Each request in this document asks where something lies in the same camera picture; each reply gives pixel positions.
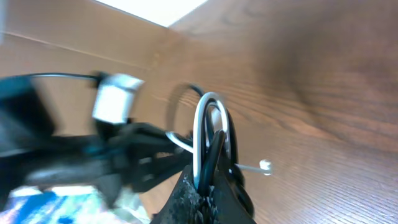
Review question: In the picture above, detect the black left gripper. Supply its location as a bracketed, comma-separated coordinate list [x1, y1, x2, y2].
[24, 123, 192, 198]

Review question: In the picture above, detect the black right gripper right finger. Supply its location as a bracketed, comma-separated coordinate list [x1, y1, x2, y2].
[212, 156, 256, 224]

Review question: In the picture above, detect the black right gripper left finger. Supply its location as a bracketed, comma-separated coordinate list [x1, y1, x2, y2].
[150, 165, 215, 224]

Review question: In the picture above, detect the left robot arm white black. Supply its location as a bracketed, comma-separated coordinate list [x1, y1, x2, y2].
[1, 75, 192, 208]

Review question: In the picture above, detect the wooden side panel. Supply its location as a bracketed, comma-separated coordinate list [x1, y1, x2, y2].
[0, 0, 175, 134]

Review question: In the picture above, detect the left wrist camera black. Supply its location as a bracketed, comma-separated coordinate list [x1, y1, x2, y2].
[92, 73, 145, 124]

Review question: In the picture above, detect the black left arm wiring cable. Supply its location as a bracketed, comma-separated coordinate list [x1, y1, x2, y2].
[18, 72, 103, 86]

